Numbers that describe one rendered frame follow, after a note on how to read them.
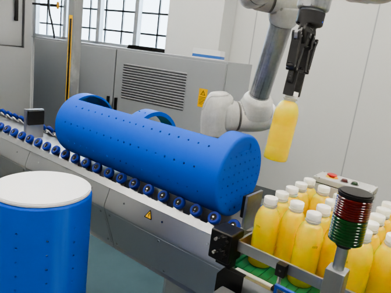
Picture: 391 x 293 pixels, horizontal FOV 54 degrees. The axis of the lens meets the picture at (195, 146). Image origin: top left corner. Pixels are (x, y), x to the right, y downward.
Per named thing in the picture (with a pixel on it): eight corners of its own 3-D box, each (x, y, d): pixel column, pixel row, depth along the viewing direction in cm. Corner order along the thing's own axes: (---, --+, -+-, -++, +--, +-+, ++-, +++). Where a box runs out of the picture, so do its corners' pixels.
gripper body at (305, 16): (305, 14, 111) (297, 46, 112) (293, 6, 104) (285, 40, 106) (330, 15, 106) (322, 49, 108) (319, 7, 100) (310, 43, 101)
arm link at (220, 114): (196, 129, 204) (199, 88, 197) (228, 129, 208) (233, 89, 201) (203, 137, 189) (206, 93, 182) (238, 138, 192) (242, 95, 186)
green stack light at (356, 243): (333, 229, 77) (338, 206, 76) (366, 241, 73) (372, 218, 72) (322, 239, 72) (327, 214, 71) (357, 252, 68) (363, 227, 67)
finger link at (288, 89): (299, 71, 106) (298, 71, 105) (292, 96, 107) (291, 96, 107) (289, 70, 108) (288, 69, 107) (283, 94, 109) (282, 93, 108)
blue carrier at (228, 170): (105, 147, 193) (106, 90, 185) (255, 203, 142) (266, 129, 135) (54, 157, 171) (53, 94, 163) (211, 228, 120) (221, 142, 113)
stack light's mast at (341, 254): (327, 256, 78) (344, 183, 74) (359, 269, 75) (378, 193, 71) (316, 267, 73) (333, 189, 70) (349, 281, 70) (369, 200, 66)
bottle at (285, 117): (290, 163, 110) (306, 100, 107) (267, 160, 109) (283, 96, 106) (281, 157, 117) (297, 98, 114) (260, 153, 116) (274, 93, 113)
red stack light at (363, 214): (338, 206, 76) (342, 188, 75) (372, 217, 72) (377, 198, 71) (327, 214, 71) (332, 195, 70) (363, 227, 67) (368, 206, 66)
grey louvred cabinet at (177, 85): (67, 164, 459) (73, 40, 426) (228, 218, 362) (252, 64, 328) (28, 172, 413) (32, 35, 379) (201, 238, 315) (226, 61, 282)
